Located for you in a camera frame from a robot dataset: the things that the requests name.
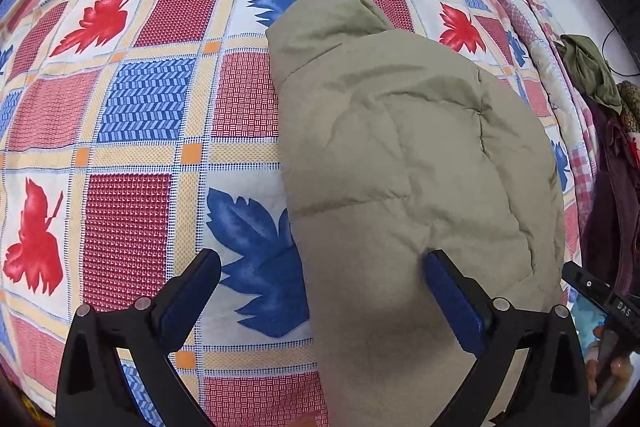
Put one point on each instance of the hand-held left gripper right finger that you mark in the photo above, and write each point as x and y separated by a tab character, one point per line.
452	302

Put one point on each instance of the person's right hand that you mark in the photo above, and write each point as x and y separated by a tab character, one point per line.
621	369

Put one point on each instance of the beige puffer jacket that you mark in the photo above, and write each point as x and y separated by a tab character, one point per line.
400	157

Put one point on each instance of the olive green cloth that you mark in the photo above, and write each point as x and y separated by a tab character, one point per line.
595	72

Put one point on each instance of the maroon cloth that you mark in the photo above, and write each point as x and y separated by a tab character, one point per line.
612	187

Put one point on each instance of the brown patterned cloth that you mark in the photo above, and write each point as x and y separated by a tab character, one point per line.
631	104

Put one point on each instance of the leaf-print patchwork bed sheet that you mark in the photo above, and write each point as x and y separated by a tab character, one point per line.
150	107

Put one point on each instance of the black monitor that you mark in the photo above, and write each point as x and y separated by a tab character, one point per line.
622	2

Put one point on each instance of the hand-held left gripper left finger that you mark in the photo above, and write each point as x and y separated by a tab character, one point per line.
192	302

